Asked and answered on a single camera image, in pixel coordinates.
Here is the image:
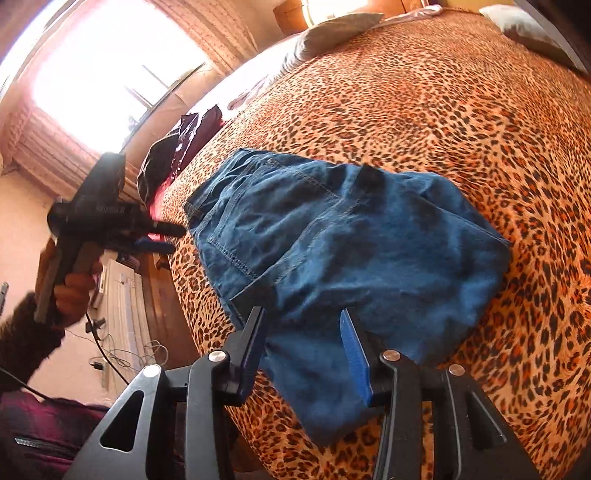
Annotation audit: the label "leopard print blanket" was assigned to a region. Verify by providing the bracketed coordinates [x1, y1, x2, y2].
[159, 7, 591, 480]

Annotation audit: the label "blue denim pants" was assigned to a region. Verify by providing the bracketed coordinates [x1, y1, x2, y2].
[184, 148, 512, 446]

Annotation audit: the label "black cable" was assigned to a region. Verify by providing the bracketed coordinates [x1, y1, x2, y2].
[84, 311, 133, 386]
[0, 367, 52, 400]

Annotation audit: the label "dark wooden headboard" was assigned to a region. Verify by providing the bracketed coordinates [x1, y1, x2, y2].
[273, 0, 416, 35]

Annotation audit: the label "person's left forearm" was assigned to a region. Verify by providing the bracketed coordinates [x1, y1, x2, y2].
[0, 291, 66, 394]

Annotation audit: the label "white radiator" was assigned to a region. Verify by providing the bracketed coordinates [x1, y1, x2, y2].
[90, 258, 153, 384]

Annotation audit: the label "person's maroon plaid clothing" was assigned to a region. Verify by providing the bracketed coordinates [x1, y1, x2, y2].
[0, 390, 185, 480]

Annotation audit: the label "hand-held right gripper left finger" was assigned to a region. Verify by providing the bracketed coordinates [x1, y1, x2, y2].
[62, 306, 267, 480]

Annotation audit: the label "grey pillow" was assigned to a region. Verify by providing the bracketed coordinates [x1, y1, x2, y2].
[479, 4, 583, 70]
[293, 12, 385, 63]

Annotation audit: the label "wooden bed frame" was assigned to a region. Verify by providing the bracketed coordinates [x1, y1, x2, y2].
[139, 251, 200, 367]

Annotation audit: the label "white cable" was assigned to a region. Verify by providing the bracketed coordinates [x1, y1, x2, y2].
[106, 339, 169, 371]

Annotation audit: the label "window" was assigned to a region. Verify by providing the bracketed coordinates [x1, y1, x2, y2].
[28, 9, 208, 153]

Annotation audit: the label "dark green garment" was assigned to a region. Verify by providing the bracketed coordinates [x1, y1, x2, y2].
[137, 136, 181, 208]

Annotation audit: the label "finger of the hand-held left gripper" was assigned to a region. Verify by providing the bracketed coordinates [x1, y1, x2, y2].
[148, 220, 187, 238]
[131, 237, 177, 256]

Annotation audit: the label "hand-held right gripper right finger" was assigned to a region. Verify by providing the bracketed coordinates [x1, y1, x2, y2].
[339, 308, 541, 480]

